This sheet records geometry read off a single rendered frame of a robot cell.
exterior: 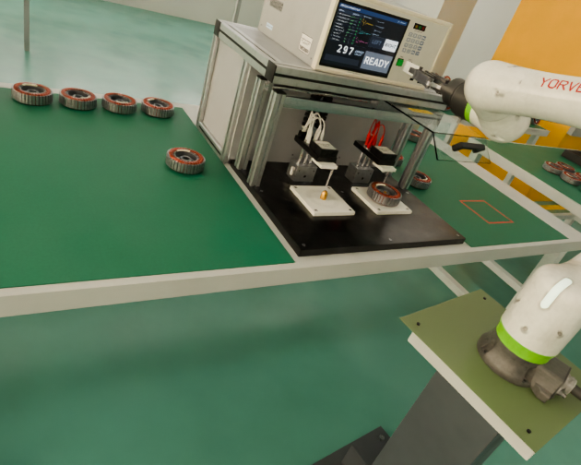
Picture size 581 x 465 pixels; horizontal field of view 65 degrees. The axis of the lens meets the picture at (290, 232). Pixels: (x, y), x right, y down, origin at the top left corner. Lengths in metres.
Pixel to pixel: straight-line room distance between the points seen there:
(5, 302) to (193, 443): 0.88
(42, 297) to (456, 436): 0.94
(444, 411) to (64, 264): 0.90
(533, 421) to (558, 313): 0.22
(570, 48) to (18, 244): 4.63
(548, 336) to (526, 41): 4.35
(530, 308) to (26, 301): 0.96
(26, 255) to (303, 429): 1.13
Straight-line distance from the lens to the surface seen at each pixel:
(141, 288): 0.96
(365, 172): 1.60
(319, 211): 1.30
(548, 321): 1.05
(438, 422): 1.24
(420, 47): 1.53
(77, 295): 0.94
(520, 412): 1.08
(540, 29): 5.17
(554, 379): 1.13
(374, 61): 1.43
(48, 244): 1.03
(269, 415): 1.74
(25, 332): 1.89
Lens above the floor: 1.37
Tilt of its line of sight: 31 degrees down
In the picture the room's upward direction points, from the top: 20 degrees clockwise
